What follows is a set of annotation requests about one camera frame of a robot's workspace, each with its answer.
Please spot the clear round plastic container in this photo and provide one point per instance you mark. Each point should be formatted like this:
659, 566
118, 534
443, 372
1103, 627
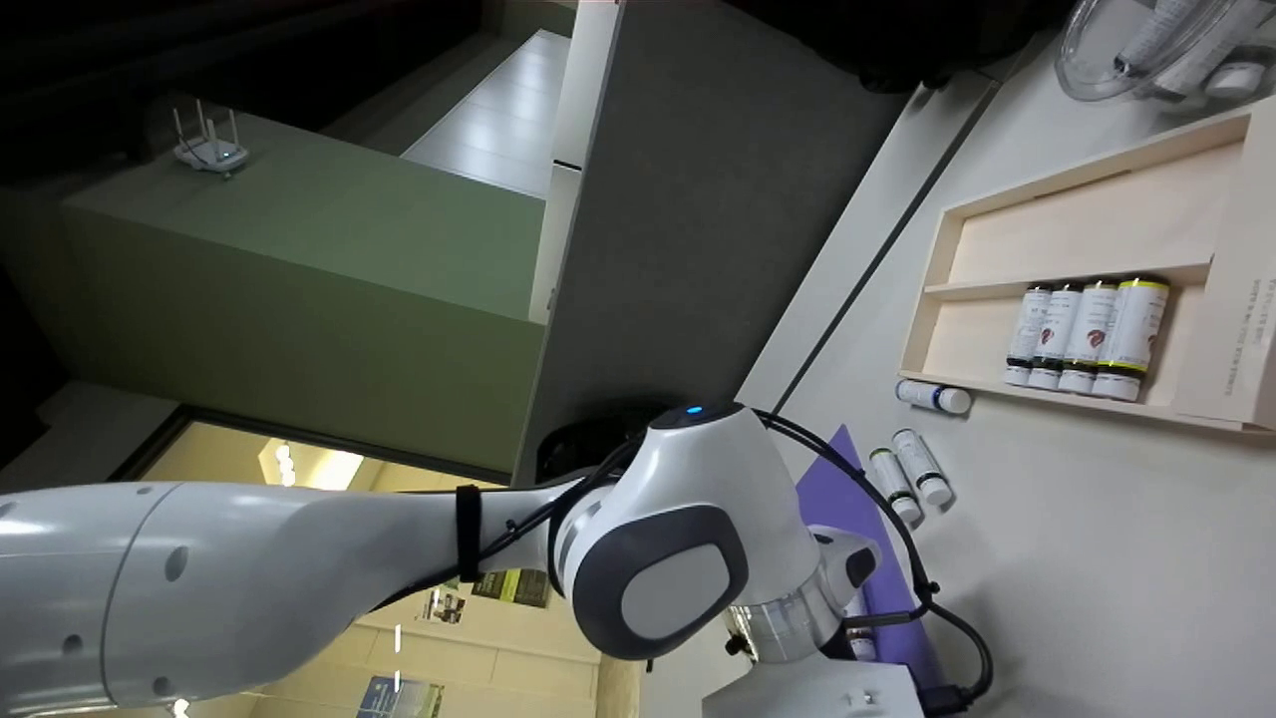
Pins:
1168, 45

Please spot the gray desk divider panel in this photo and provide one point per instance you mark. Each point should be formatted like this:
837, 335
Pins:
704, 200

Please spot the blue wall poster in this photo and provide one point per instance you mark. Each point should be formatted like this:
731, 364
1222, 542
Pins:
398, 696

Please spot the purple mat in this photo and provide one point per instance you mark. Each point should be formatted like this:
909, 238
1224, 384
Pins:
829, 464

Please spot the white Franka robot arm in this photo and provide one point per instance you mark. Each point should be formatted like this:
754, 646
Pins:
263, 582

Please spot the rectangular ceiling light panel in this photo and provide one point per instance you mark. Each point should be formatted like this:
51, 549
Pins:
311, 464

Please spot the white wifi router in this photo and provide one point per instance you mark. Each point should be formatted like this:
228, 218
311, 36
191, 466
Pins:
207, 146

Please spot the black and white wall poster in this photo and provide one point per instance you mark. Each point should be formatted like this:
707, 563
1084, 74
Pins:
443, 607

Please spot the light wooden tray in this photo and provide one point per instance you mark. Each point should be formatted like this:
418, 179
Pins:
1103, 219

